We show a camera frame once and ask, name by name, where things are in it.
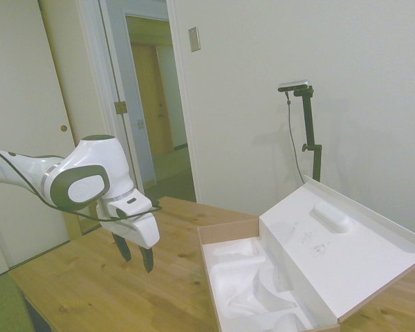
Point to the cardboard box with white lid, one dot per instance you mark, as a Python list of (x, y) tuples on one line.
[(335, 256)]

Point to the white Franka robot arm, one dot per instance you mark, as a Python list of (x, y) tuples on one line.
[(90, 157)]

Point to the brass door hinge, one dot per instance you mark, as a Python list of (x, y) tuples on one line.
[(120, 107)]

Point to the metal wall switch plate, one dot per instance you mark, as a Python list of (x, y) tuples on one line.
[(194, 39)]

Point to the white foam box insert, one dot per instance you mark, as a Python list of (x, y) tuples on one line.
[(249, 283)]

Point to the silver camera on stand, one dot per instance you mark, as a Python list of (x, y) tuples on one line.
[(294, 85)]

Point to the wooden hallway door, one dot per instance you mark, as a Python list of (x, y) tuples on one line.
[(148, 100)]

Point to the black camera stand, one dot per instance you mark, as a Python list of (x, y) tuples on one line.
[(311, 138)]

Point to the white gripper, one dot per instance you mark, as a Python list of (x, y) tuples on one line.
[(138, 226)]

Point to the white door with round pull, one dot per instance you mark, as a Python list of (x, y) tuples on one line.
[(27, 86)]

